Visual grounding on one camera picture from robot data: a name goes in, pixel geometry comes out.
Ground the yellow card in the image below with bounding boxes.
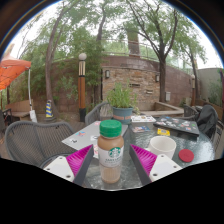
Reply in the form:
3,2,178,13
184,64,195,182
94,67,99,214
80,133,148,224
156,127,171,137

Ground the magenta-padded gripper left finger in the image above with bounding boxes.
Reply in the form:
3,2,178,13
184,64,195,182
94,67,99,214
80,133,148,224
43,143,95,187

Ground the blue yellow striped cone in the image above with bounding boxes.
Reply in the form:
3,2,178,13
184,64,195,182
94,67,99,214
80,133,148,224
44,99,55,119

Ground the wooden lamp post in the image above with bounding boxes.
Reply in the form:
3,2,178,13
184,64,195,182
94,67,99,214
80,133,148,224
190,73,197,107
77,52,88,123

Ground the wooden bench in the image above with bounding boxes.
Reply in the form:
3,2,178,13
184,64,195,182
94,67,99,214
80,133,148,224
4,98,34,121

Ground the white sticker sheet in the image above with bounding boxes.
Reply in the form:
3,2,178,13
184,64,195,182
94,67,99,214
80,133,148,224
130,114,157,124

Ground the colourful photo card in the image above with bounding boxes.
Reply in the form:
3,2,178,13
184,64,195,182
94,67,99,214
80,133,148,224
132,125,152,134

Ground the white ceramic cup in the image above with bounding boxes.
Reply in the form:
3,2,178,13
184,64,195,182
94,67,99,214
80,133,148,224
146,135,177,160

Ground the orange patio umbrella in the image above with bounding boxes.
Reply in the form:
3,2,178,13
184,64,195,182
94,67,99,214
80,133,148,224
0,54,38,124

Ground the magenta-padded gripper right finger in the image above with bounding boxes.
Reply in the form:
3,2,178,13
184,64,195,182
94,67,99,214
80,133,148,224
128,143,183,187

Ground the silver laptop with stickers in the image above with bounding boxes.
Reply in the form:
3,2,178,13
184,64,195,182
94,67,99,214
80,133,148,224
61,120,130,158

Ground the black backpack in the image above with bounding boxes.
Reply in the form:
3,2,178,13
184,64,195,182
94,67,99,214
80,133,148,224
196,104,219,139

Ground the potted green plant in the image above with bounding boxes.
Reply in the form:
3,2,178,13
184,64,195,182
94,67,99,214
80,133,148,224
105,81,140,125

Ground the green-capped coffee drink bottle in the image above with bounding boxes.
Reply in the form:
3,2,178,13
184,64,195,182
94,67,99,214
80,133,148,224
97,119,125,185

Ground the black laptop with stickers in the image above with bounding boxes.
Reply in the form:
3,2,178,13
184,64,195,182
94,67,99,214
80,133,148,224
153,115,201,137

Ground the flat round red coaster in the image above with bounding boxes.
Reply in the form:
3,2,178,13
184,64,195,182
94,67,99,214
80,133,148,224
178,148,195,164

